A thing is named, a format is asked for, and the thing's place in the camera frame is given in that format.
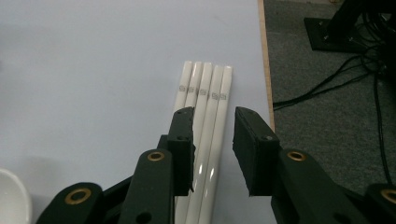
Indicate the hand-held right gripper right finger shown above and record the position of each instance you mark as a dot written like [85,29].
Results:
[255,152]

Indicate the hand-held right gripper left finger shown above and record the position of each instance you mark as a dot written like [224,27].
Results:
[182,149]

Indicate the row of white chopsticks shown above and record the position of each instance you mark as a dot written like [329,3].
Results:
[214,124]

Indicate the black metal stand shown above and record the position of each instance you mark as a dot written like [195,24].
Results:
[330,40]

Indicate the white ceramic spoon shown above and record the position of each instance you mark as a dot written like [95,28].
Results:
[12,199]

